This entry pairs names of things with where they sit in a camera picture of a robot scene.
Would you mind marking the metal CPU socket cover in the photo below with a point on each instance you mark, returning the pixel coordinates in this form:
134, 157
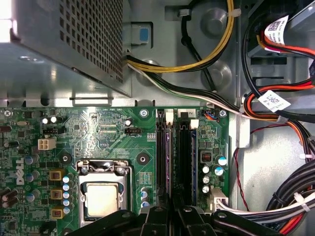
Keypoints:
103, 177

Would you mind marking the black PC case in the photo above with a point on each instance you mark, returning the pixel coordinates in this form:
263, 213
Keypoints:
221, 49

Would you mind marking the grey power supply unit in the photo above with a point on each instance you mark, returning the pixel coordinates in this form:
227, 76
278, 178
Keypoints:
37, 68

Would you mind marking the black RAM slot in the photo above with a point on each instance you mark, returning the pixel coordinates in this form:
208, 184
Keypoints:
160, 159
185, 159

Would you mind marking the grey metal drive cage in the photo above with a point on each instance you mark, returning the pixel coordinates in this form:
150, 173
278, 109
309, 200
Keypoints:
302, 14

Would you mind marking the green motherboard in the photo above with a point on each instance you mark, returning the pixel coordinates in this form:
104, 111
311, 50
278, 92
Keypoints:
118, 147

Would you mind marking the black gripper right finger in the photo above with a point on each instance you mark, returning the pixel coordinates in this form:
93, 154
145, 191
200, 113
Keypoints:
189, 221

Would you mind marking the metal locking lever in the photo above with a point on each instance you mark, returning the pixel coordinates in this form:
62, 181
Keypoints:
102, 168

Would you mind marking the silver CPU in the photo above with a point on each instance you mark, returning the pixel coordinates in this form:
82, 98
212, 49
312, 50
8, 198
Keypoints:
102, 199

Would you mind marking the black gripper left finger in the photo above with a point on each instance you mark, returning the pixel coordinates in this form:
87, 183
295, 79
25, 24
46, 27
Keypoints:
152, 221

